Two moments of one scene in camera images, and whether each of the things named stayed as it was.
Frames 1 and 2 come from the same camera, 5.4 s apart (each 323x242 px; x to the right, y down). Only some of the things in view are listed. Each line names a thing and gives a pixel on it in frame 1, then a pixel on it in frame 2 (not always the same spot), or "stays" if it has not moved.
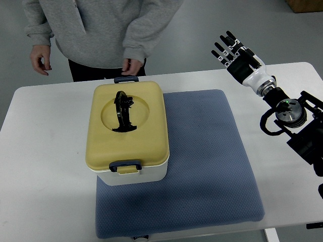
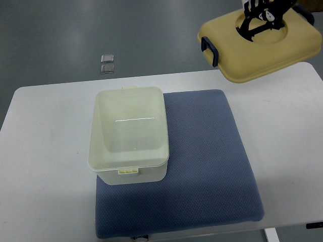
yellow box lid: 149,112 -> 240,60
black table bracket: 315,225 stays
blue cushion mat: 208,184 stays
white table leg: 271,235 stays
